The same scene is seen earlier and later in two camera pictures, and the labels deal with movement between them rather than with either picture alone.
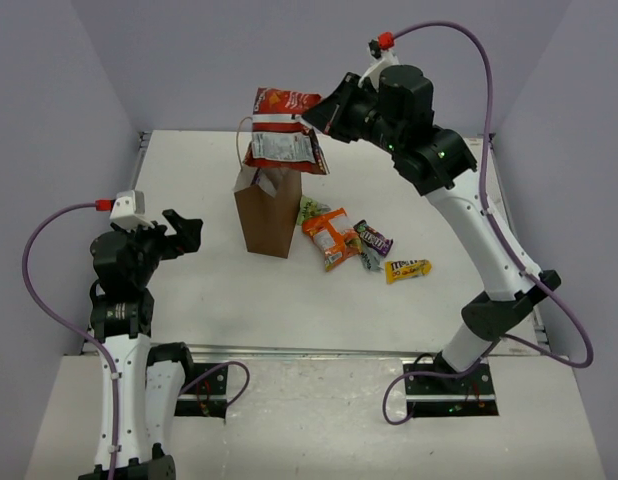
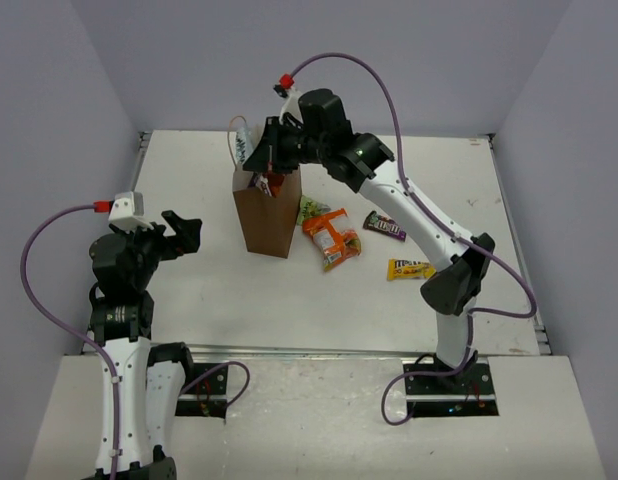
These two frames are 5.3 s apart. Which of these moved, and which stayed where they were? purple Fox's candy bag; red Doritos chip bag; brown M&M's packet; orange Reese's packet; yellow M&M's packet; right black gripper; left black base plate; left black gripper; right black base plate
Moved: right black gripper; brown M&M's packet; red Doritos chip bag
Stayed: orange Reese's packet; left black gripper; yellow M&M's packet; right black base plate; purple Fox's candy bag; left black base plate
